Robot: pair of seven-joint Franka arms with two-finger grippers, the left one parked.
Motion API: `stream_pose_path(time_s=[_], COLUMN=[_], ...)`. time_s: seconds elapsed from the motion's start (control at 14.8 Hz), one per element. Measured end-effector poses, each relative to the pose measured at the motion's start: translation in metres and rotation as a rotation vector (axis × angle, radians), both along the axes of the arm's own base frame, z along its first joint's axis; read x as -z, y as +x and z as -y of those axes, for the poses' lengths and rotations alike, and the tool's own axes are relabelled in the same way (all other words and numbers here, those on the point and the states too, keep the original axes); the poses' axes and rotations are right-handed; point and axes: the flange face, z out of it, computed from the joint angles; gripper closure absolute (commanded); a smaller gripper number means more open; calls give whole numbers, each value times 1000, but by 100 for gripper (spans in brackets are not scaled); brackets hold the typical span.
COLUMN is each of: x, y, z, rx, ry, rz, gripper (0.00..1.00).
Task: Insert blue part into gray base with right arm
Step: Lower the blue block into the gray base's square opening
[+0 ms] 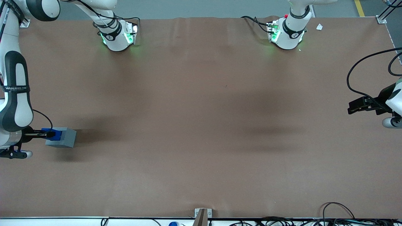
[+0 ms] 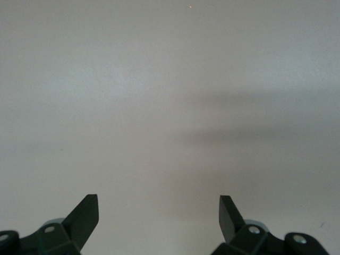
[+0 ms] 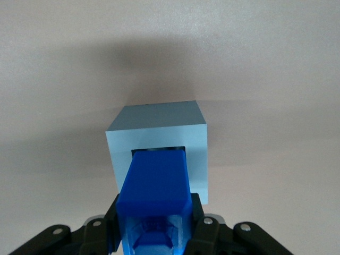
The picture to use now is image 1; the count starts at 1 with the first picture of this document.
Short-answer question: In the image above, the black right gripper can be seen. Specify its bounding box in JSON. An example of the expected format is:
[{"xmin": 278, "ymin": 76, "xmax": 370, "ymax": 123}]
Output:
[{"xmin": 21, "ymin": 126, "xmax": 56, "ymax": 143}]

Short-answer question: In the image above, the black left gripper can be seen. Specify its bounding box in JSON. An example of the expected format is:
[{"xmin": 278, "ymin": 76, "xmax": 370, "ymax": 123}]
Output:
[{"xmin": 347, "ymin": 83, "xmax": 397, "ymax": 115}]

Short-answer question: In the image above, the blue plastic block part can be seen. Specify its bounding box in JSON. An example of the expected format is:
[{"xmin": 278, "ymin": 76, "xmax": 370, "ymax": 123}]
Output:
[{"xmin": 41, "ymin": 128, "xmax": 62, "ymax": 141}]

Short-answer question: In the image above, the gray square socket base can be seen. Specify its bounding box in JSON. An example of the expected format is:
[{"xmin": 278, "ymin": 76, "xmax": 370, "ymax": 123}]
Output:
[{"xmin": 45, "ymin": 127, "xmax": 77, "ymax": 148}]

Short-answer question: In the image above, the yellow floor tape strip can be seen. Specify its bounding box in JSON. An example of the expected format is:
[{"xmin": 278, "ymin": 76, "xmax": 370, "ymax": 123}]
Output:
[{"xmin": 354, "ymin": 0, "xmax": 365, "ymax": 17}]

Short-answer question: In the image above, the brown paper table cover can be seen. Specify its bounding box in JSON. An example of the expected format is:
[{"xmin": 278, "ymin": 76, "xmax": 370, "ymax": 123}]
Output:
[{"xmin": 0, "ymin": 16, "xmax": 402, "ymax": 219}]

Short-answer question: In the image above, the black right arm wrist cable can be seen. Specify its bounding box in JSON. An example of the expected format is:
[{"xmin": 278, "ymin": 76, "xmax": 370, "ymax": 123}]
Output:
[{"xmin": 0, "ymin": 0, "xmax": 53, "ymax": 131}]

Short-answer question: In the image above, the long black left arm cable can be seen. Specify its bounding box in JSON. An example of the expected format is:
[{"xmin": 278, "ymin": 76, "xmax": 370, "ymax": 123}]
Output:
[{"xmin": 346, "ymin": 47, "xmax": 402, "ymax": 105}]

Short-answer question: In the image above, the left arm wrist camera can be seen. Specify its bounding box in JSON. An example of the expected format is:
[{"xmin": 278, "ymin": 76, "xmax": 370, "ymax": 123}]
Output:
[{"xmin": 382, "ymin": 116, "xmax": 402, "ymax": 129}]

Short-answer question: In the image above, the short black looped cable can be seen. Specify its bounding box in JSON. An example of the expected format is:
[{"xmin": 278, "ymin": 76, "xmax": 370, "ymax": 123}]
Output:
[{"xmin": 388, "ymin": 51, "xmax": 402, "ymax": 77}]

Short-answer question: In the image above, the black cable loop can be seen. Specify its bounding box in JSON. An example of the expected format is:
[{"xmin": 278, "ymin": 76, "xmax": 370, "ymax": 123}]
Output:
[{"xmin": 322, "ymin": 202, "xmax": 356, "ymax": 220}]

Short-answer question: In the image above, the black left base cable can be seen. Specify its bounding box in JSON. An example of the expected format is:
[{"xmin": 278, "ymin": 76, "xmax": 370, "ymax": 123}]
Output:
[{"xmin": 241, "ymin": 16, "xmax": 275, "ymax": 34}]

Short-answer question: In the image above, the black base cable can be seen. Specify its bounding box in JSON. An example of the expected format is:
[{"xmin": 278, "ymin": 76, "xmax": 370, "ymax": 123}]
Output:
[
  {"xmin": 111, "ymin": 13, "xmax": 141, "ymax": 33},
  {"xmin": 241, "ymin": 16, "xmax": 275, "ymax": 34}
]

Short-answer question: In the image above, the black cable bundle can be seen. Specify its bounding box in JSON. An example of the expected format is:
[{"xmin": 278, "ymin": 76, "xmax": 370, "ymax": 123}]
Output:
[{"xmin": 229, "ymin": 216, "xmax": 402, "ymax": 226}]

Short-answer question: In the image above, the black right base cable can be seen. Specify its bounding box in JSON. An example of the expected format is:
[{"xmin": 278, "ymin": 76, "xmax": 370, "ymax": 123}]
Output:
[{"xmin": 111, "ymin": 13, "xmax": 141, "ymax": 33}]

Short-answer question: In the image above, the metal bracket with brown post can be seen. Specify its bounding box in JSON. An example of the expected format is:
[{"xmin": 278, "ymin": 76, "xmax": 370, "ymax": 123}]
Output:
[{"xmin": 193, "ymin": 208, "xmax": 212, "ymax": 226}]

